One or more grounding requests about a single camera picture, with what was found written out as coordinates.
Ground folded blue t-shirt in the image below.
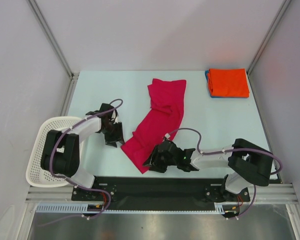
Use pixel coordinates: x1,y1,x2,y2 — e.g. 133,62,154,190
204,70,250,100

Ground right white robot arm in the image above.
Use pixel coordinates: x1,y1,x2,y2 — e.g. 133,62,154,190
142,138,275,202

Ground left aluminium corner post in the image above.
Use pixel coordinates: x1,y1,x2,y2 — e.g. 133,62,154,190
26,0,74,79

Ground aluminium corner post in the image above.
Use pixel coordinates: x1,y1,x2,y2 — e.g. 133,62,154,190
26,0,74,79
247,0,293,76

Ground right aluminium corner post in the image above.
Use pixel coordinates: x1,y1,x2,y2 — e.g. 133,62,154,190
247,0,293,76

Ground crimson red t-shirt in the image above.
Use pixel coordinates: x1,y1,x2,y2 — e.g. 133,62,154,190
121,78,187,174

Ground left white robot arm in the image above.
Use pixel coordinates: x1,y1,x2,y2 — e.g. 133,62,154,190
40,103,125,200

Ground left slotted cable duct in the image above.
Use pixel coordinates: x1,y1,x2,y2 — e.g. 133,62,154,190
36,203,104,214

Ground black base mounting strip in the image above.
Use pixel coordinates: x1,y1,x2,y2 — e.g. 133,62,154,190
71,176,253,212

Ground folded orange t-shirt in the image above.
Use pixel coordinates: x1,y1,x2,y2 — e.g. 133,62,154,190
206,68,251,98

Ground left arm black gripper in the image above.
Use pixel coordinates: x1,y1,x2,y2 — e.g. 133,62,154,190
100,121,125,148

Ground white perforated plastic basket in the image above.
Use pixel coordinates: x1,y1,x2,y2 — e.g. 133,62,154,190
25,116,91,188

